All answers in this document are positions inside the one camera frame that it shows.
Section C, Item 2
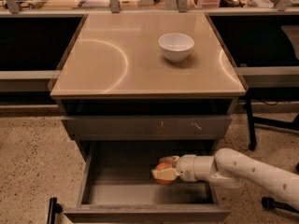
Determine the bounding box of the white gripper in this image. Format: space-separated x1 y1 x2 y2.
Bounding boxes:
151 155 197 182

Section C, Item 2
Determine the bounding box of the orange fruit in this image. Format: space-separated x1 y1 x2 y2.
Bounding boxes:
155 163 173 185

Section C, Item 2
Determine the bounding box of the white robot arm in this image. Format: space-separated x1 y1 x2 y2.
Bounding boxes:
151 148 299 213

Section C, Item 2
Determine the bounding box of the open middle drawer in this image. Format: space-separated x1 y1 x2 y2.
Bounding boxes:
64 141 230 224

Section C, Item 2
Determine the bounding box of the grey drawer cabinet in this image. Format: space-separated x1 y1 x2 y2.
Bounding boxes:
47 10 249 161

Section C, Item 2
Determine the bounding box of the closed top drawer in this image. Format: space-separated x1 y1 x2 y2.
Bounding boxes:
62 115 232 141

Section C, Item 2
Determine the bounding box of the black table leg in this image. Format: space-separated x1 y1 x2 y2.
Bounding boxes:
244 95 257 151

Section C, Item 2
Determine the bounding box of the black chair leg caster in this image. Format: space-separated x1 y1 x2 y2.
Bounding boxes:
262 197 298 213

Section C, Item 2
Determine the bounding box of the white ceramic bowl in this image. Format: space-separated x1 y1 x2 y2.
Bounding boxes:
158 33 194 63

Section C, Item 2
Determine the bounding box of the black handle bottom left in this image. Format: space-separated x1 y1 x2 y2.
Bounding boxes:
47 197 63 224

